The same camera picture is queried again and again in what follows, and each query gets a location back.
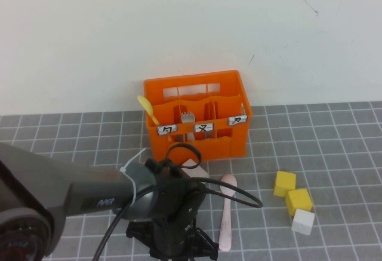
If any orange plastic cutlery holder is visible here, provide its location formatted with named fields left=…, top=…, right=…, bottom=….
left=143, top=69, right=254, bottom=168

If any yellow plastic spoon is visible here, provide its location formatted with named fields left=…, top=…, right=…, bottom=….
left=137, top=94, right=174, bottom=143

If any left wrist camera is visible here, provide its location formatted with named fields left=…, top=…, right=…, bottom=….
left=126, top=221, right=155, bottom=243

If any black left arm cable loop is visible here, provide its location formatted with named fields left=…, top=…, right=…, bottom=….
left=163, top=143, right=202, bottom=171

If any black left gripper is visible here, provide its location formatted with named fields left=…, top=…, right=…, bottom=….
left=148, top=179, right=220, bottom=261

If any white usb charger block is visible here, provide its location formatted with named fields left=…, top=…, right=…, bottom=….
left=181, top=158, right=210, bottom=180

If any yellow cube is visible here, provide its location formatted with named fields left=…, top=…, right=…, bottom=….
left=273, top=170, right=297, bottom=198
left=285, top=188, right=314, bottom=217

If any metal fork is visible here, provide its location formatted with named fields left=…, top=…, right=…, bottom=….
left=180, top=111, right=196, bottom=142

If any pink plastic spoon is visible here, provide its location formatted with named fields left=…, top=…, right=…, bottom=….
left=218, top=173, right=238, bottom=252

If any white cube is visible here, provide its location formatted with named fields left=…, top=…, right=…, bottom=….
left=291, top=208, right=316, bottom=235

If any white zip tie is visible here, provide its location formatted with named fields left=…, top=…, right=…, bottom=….
left=119, top=147, right=147, bottom=205

